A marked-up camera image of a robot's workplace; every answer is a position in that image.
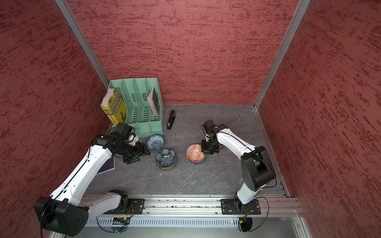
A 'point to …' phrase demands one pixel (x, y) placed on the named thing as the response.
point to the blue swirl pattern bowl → (198, 162)
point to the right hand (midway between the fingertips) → (204, 155)
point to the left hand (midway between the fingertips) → (144, 159)
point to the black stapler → (171, 119)
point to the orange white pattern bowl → (195, 153)
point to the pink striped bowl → (168, 168)
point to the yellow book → (114, 106)
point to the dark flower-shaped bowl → (166, 158)
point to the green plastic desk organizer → (143, 98)
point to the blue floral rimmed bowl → (155, 142)
